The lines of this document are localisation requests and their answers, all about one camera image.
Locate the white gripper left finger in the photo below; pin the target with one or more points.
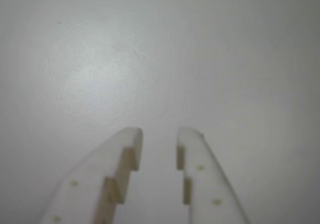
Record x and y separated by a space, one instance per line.
95 174

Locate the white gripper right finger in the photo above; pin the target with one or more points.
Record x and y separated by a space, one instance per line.
207 184

